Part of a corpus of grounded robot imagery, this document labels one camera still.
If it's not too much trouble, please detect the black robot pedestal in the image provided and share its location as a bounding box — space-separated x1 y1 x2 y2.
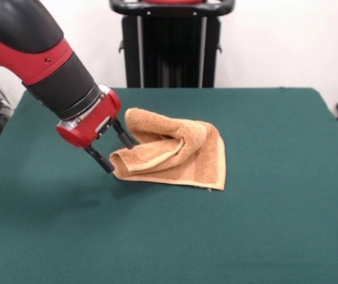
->
108 0 235 89

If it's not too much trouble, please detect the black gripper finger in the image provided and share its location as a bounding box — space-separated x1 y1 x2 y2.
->
85 144 115 174
112 118 134 150

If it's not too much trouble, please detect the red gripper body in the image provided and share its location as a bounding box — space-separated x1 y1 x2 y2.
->
56 85 122 149

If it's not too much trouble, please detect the dark green table cloth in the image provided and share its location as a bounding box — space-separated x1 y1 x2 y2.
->
0 87 338 284

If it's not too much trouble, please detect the tan terry towel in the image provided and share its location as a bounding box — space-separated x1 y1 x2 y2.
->
108 107 226 191

